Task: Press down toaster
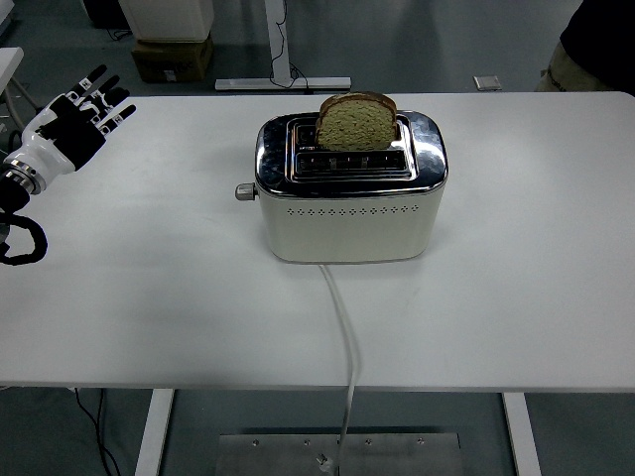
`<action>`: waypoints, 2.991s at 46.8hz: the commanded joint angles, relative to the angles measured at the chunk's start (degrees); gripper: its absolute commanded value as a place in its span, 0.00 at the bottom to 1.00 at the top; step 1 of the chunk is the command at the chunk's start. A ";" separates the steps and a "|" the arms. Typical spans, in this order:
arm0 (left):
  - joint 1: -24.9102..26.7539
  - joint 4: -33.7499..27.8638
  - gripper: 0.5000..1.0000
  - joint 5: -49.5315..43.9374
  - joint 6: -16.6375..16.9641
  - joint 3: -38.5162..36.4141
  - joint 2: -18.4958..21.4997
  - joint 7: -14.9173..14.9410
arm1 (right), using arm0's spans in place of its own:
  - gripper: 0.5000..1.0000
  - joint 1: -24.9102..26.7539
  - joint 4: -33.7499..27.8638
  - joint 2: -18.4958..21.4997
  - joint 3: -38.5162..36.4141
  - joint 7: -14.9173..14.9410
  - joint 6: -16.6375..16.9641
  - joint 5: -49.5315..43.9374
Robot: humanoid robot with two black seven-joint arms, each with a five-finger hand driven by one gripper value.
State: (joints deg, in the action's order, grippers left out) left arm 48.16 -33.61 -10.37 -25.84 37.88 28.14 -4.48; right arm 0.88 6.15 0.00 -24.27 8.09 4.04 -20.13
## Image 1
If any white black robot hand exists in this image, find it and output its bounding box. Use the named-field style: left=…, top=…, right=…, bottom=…
left=4, top=63, right=138, bottom=187

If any cream chrome two-slot toaster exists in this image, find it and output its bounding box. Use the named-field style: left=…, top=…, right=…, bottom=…
left=234, top=109, right=449, bottom=265

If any small white side table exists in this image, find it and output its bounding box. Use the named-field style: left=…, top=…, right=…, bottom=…
left=0, top=47, right=40, bottom=131

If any brown cardboard box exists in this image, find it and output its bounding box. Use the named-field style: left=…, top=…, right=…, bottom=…
left=131, top=34, right=215, bottom=84

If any black box on floor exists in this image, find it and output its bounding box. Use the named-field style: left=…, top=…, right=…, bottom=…
left=87, top=0, right=131, bottom=30

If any white box-shaped appliance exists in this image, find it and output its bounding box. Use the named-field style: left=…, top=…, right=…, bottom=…
left=117, top=0, right=215, bottom=44

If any white desk leg with foot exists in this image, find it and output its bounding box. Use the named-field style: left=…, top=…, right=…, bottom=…
left=214, top=0, right=352, bottom=92

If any brown bread slice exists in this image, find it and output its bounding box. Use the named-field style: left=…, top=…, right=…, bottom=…
left=315, top=91, right=399, bottom=153

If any white table leg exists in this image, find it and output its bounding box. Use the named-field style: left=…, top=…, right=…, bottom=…
left=500, top=392, right=543, bottom=476
left=133, top=389, right=176, bottom=476

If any grey metal plate with screws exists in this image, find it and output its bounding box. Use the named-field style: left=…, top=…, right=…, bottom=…
left=216, top=432, right=465, bottom=476

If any person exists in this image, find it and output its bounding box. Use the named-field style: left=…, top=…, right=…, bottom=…
left=534, top=0, right=635, bottom=98

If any black cable at desk leg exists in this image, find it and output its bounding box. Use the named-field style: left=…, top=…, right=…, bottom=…
left=269, top=0, right=317, bottom=95

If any thin black cable under table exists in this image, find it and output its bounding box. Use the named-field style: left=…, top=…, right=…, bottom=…
left=72, top=388, right=123, bottom=476
left=95, top=388, right=111, bottom=476

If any white toaster power cable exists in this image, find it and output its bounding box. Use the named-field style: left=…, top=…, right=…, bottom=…
left=317, top=263, right=366, bottom=470

